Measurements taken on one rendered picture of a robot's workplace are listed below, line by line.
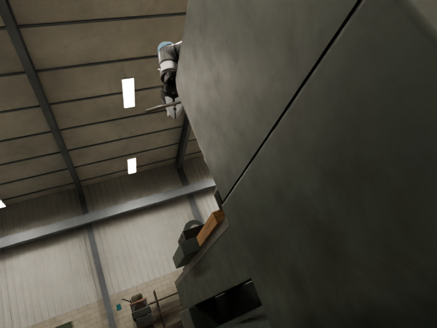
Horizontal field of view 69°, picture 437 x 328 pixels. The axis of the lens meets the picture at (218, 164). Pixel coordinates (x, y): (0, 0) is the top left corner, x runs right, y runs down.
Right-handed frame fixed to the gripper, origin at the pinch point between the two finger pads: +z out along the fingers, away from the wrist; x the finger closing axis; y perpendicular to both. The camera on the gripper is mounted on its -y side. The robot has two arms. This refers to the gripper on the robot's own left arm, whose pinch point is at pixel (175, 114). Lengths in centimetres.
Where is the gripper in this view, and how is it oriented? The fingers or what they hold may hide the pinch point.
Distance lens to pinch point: 116.1
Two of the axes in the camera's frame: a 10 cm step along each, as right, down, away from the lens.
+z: 1.6, 8.9, -4.4
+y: -2.3, 4.6, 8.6
